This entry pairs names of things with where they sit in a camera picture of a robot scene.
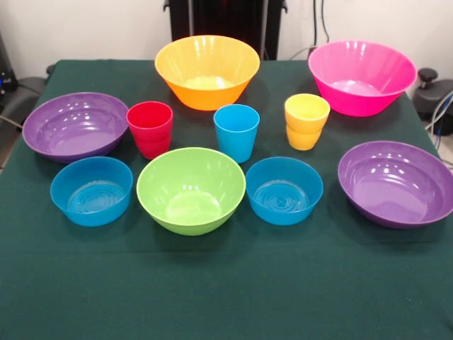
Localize blue cup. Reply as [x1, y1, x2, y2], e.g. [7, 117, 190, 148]
[213, 103, 260, 164]

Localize green bowl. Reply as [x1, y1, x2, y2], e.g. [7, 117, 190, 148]
[136, 147, 247, 237]

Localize blue bowl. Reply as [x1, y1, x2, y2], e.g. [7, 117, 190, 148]
[245, 157, 324, 227]
[50, 156, 134, 227]

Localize orange bowl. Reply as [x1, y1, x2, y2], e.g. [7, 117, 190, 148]
[154, 34, 261, 111]

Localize orange cup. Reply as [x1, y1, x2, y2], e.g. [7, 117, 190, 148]
[284, 93, 331, 152]

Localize pink bowl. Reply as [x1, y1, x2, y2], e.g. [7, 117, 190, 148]
[307, 40, 419, 118]

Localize black computer tower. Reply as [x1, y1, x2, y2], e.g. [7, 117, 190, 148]
[0, 31, 18, 103]

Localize red cup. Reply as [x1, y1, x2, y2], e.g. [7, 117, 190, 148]
[126, 101, 174, 160]

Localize dark green tablecloth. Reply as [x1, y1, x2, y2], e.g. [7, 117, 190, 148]
[0, 59, 453, 340]

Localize purple bowl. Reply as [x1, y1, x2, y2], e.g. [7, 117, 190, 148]
[21, 91, 130, 164]
[338, 140, 453, 230]

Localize black knobbed device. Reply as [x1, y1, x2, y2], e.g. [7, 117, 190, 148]
[412, 67, 453, 120]

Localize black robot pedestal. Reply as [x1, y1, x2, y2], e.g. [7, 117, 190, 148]
[169, 0, 287, 61]

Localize black wall cable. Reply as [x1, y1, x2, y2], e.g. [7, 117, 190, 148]
[320, 0, 333, 49]

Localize grey cable bundle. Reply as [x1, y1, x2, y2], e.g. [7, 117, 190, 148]
[424, 90, 453, 167]

